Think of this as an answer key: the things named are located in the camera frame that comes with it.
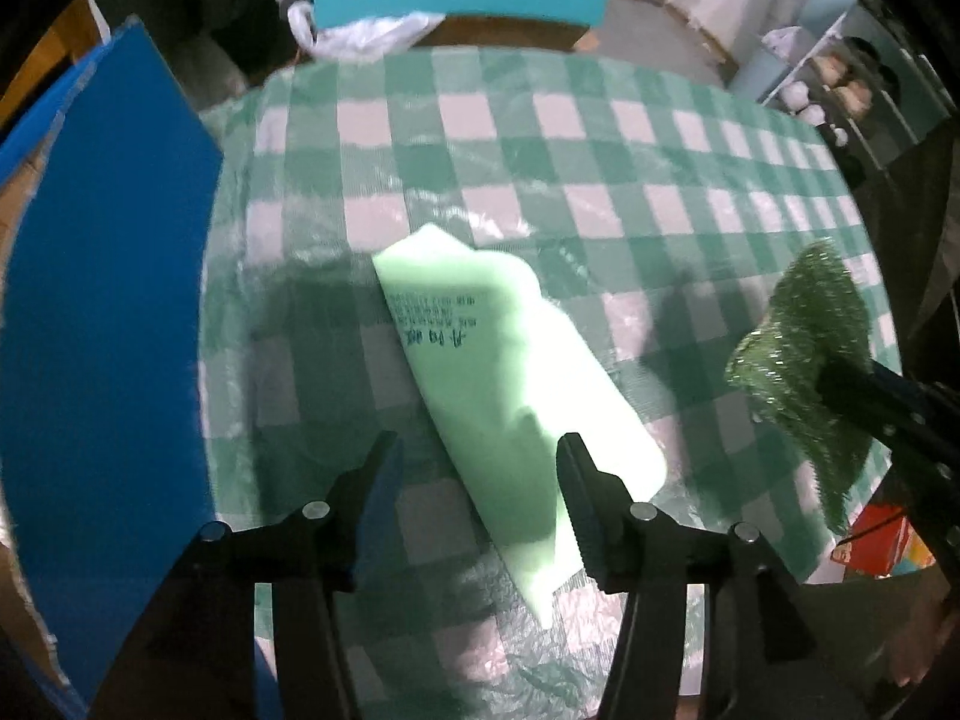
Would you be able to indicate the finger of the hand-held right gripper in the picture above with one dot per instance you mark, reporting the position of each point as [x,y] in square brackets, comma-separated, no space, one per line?
[855,390]
[937,457]

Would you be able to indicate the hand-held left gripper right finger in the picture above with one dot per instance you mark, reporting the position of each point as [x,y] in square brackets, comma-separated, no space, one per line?
[581,495]

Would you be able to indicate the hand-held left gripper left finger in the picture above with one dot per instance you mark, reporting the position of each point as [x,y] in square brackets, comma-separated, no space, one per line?
[375,495]

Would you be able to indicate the green glitter cloth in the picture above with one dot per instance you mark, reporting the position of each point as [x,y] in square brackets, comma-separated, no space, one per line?
[810,307]

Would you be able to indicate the light green packet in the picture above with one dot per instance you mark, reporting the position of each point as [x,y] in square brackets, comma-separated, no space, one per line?
[510,360]

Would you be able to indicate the blue cardboard box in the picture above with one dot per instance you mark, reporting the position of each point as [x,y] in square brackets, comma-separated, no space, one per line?
[105,315]

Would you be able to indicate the red box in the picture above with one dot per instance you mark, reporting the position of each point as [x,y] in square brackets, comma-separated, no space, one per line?
[877,540]

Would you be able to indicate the white shoe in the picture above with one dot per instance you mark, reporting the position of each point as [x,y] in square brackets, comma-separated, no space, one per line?
[795,94]
[836,136]
[817,114]

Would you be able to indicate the shoe rack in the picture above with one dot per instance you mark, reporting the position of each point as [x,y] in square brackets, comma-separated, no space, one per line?
[900,127]

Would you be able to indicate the tan shoe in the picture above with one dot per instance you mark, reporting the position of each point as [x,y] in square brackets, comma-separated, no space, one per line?
[829,71]
[855,97]

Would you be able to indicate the green white checked tablecloth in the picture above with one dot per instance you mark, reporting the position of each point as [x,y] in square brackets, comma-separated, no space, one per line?
[600,165]

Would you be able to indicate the light blue cabinet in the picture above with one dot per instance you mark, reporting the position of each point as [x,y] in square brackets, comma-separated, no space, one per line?
[757,71]

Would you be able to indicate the small white bag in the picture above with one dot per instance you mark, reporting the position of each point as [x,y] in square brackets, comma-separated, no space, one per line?
[787,37]

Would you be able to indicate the white plastic bag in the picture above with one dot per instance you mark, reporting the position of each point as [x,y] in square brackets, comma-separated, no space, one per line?
[360,41]

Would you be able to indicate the wooden cabinet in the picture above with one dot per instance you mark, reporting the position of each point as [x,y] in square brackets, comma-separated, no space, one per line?
[79,26]

